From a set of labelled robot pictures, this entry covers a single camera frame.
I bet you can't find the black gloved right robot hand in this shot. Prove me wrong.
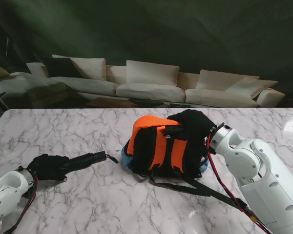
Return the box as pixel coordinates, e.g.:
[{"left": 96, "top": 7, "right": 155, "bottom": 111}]
[{"left": 166, "top": 109, "right": 217, "bottom": 142}]

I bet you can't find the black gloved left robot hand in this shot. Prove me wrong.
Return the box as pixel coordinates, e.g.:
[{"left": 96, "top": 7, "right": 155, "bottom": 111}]
[{"left": 26, "top": 154, "right": 70, "bottom": 182}]

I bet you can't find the black folding umbrella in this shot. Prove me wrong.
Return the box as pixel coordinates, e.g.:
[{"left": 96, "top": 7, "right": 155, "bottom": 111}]
[{"left": 57, "top": 151, "right": 119, "bottom": 173}]

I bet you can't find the orange and blue backpack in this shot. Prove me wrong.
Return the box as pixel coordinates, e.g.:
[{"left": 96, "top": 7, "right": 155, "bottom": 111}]
[{"left": 121, "top": 116, "right": 250, "bottom": 213}]

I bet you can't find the cream sofa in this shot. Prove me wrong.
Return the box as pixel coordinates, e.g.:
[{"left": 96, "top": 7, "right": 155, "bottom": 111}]
[{"left": 0, "top": 55, "right": 286, "bottom": 108}]

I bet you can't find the dark brown cushion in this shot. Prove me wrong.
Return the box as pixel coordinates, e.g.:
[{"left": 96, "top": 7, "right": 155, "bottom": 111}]
[{"left": 34, "top": 55, "right": 84, "bottom": 78}]

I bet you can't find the red black left arm cable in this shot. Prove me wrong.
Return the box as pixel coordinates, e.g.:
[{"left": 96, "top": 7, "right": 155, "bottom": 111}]
[{"left": 1, "top": 175, "right": 40, "bottom": 234}]

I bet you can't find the red black arm cable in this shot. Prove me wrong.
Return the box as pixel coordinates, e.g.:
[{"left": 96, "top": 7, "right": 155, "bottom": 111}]
[
  {"left": 1, "top": 175, "right": 40, "bottom": 234},
  {"left": 205, "top": 133, "right": 274, "bottom": 234}
]

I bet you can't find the red black right arm cable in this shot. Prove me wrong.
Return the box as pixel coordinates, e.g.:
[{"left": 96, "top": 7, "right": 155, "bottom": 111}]
[{"left": 205, "top": 133, "right": 274, "bottom": 234}]

